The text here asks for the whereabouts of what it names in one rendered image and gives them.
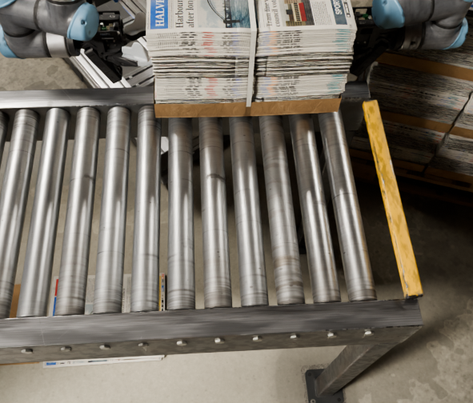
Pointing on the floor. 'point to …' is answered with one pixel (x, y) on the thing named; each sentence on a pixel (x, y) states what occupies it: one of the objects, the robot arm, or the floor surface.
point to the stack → (444, 114)
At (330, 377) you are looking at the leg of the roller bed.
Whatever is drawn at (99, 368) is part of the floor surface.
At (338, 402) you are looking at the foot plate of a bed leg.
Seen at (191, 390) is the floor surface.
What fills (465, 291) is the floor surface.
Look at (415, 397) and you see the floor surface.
